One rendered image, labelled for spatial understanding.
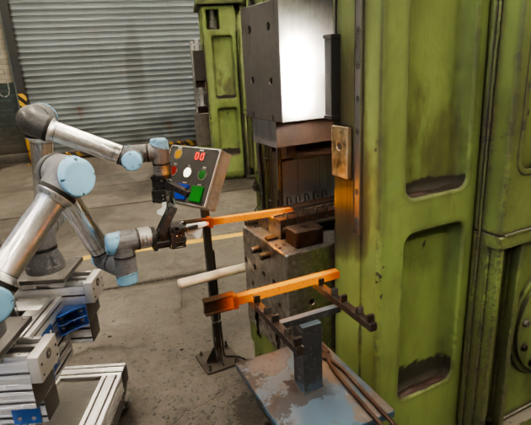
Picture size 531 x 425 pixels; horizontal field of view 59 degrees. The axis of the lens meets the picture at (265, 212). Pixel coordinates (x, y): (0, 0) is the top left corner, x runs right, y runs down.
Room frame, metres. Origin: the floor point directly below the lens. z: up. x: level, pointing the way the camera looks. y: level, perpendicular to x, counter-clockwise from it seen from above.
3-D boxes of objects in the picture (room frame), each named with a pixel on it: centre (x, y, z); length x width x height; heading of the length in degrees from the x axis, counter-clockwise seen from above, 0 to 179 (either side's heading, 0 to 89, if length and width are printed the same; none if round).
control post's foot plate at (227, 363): (2.24, 0.31, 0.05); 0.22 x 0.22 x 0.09; 26
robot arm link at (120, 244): (1.50, 0.50, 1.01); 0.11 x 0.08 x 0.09; 116
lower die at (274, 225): (1.87, -0.20, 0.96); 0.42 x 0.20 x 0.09; 116
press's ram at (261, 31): (1.83, -0.22, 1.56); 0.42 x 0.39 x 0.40; 116
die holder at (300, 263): (1.82, -0.23, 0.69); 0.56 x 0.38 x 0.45; 116
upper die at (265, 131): (1.87, -0.20, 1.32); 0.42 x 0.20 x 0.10; 116
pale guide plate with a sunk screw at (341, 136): (1.55, -0.27, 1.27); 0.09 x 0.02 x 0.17; 26
